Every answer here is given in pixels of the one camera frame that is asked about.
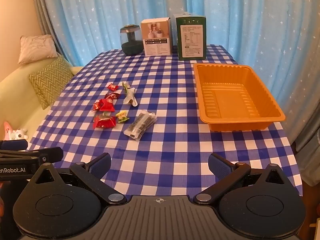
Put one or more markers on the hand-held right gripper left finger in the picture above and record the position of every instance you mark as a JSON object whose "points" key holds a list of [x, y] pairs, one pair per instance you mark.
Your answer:
{"points": [[101, 165]]}

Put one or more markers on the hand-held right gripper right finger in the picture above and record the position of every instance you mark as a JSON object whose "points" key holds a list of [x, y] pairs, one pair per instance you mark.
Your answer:
{"points": [[218, 166]]}

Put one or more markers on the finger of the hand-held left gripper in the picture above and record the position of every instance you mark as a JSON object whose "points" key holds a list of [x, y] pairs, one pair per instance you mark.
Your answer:
{"points": [[15, 145], [47, 154]]}

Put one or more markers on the red candy packet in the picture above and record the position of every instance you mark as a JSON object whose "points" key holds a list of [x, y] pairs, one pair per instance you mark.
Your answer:
{"points": [[105, 123], [108, 105]]}

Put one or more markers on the yellow green candy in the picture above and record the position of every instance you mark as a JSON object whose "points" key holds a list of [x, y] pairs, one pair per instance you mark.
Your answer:
{"points": [[122, 116]]}

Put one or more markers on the clear packet dark snacks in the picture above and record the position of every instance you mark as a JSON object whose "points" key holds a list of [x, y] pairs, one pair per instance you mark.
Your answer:
{"points": [[140, 125]]}

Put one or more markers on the small red candy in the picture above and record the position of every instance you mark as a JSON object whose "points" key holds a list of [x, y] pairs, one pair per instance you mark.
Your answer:
{"points": [[113, 87], [96, 106]]}

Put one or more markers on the orange plastic tray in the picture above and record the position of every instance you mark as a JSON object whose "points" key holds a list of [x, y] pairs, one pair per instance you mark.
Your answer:
{"points": [[225, 97]]}

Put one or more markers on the red candy clear wrapper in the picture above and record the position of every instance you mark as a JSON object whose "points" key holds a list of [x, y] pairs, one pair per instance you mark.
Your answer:
{"points": [[113, 96]]}

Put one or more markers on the green white snack packet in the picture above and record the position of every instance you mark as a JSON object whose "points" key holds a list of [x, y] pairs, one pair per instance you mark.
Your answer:
{"points": [[130, 95]]}

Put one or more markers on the white unicorn plush toy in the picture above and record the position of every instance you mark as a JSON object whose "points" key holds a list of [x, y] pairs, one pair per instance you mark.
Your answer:
{"points": [[19, 133]]}

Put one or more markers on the pale green sofa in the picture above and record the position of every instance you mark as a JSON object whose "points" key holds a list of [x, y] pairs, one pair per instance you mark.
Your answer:
{"points": [[17, 97]]}

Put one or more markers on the blue white checkered tablecloth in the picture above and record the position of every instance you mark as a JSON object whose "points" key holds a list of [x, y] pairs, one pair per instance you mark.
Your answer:
{"points": [[170, 140]]}

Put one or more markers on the green zigzag pillow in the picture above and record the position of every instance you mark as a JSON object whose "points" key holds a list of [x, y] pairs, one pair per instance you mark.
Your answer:
{"points": [[51, 80]]}

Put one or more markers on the grey curtain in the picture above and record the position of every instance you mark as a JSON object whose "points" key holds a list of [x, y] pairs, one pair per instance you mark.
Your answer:
{"points": [[308, 130], [42, 10]]}

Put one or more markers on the white embroidered pillow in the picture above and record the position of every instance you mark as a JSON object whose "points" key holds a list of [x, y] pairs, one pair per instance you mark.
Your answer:
{"points": [[37, 48]]}

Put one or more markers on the dark glass humidifier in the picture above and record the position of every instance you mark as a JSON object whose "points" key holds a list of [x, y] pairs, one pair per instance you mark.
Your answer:
{"points": [[131, 42]]}

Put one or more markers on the green printed carton box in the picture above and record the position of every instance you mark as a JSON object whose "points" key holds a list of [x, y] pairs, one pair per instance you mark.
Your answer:
{"points": [[191, 37]]}

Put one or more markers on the white product box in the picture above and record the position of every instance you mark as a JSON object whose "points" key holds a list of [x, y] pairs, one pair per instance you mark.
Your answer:
{"points": [[157, 38]]}

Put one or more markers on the blue star print curtain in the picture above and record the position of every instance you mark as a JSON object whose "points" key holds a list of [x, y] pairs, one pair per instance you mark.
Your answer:
{"points": [[225, 7]]}

